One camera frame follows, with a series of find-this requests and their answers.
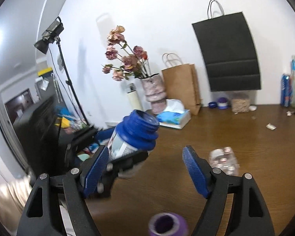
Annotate small paper scrap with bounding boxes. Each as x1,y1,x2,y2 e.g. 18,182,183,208
266,124,277,131

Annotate small purple white jar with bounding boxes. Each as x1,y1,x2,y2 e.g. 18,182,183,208
217,97,229,110

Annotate white thermos bottle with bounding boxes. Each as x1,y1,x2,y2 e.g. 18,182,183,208
126,83,144,111

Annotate wall picture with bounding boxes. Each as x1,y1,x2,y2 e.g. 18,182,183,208
57,55,64,73

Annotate dried pink flowers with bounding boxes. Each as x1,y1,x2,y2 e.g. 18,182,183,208
102,26,152,82

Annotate studio light on stand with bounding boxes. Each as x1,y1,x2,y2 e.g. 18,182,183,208
33,16,89,126

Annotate blue pill bottle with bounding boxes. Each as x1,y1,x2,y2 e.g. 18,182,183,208
108,110,159,161

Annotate grey refrigerator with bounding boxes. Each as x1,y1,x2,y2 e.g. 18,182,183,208
35,67,63,104

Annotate pink ceramic vase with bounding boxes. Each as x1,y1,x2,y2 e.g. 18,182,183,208
141,74,167,115

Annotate black paper bag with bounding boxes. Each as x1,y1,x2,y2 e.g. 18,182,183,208
192,0,261,92

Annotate blue lid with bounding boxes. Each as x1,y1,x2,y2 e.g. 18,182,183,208
208,102,218,109

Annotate blue drink can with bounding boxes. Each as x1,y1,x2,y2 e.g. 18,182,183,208
280,74,291,107

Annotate glass bottle blue cap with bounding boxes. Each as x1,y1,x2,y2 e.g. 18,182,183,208
290,55,295,107

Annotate clear plastic jar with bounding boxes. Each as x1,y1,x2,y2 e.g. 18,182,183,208
209,147,239,176

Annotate clear container of nuts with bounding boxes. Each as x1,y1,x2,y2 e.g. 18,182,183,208
231,92,250,113

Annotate purple pill bottle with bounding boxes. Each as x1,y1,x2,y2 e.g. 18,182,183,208
148,213,189,236

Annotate brown paper bag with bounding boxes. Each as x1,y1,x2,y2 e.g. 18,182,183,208
162,53,201,116

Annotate blue tissue box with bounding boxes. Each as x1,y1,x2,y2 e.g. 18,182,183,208
156,99,191,129

